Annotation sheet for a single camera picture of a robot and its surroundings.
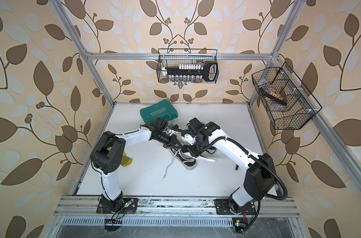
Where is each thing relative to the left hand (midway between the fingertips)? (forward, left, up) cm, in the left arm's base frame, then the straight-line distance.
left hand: (180, 145), depth 86 cm
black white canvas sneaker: (-8, -5, -5) cm, 11 cm away
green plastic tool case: (+33, +13, -5) cm, 36 cm away
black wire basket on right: (+31, -56, +23) cm, 68 cm away
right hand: (-6, -8, +3) cm, 10 cm away
